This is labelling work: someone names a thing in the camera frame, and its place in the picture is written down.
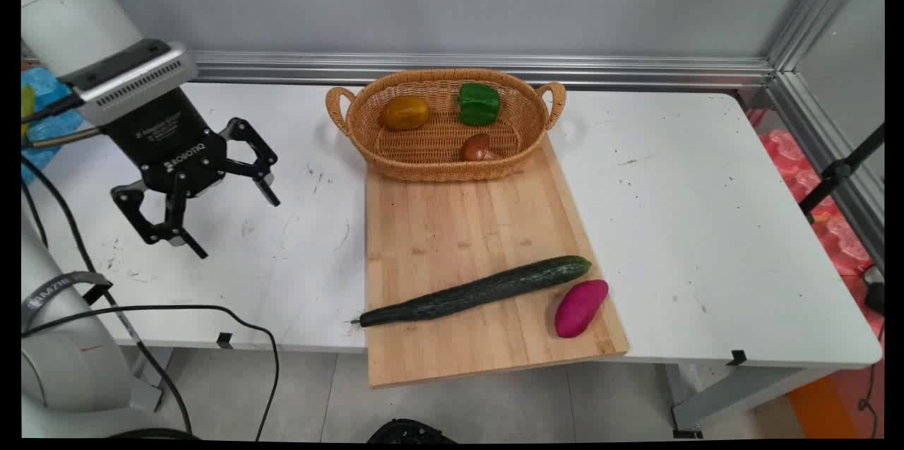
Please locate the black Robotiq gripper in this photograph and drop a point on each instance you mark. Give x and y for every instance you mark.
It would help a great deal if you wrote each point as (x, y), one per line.
(166, 143)

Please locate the long dark green cucumber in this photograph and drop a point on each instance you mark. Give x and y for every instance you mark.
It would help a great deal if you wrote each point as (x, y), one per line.
(480, 289)

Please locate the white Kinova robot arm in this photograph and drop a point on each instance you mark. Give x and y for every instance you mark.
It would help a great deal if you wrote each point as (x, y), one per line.
(67, 19)

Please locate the black table edge clip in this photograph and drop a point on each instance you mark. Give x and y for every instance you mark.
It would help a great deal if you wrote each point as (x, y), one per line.
(224, 340)
(736, 357)

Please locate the blue plastic bag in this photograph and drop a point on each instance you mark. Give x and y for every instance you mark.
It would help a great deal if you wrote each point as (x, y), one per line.
(53, 125)

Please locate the yellow bell pepper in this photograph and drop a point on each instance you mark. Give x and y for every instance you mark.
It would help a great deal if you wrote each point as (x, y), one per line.
(405, 113)

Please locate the grey table leg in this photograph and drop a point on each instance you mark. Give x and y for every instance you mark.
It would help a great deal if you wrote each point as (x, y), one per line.
(150, 379)
(734, 393)

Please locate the woven wicker basket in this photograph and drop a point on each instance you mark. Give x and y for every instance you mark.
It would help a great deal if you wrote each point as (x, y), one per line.
(438, 160)

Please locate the wooden cutting board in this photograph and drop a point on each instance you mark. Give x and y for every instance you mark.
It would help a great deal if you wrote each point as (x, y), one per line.
(459, 224)

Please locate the green bell pepper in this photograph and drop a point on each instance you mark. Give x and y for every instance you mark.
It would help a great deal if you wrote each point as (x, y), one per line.
(479, 104)

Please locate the black round floor object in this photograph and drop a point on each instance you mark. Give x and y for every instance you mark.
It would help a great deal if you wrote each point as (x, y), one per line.
(409, 431)

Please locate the purple sweet potato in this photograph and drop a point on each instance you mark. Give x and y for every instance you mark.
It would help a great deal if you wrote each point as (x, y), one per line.
(579, 309)

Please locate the black tripod stand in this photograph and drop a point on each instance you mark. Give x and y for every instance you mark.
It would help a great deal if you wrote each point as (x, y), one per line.
(837, 171)

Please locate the pink bubble wrap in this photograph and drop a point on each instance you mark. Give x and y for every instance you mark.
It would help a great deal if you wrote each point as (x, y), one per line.
(844, 238)

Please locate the orange floor item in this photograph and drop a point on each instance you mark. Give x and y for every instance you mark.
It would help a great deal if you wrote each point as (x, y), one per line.
(819, 407)

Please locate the black power adapter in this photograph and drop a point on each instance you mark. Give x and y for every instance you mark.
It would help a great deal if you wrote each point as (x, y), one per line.
(876, 294)

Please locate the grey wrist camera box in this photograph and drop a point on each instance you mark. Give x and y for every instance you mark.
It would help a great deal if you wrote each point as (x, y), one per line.
(134, 86)

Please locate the horizontal aluminium frame rail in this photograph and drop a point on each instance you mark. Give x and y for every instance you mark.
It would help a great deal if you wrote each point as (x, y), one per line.
(494, 68)

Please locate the aluminium side frame rail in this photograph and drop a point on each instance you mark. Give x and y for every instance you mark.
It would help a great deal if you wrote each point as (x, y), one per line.
(833, 153)

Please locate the slanted aluminium frame post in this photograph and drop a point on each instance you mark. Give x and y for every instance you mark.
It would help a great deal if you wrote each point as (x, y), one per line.
(819, 12)

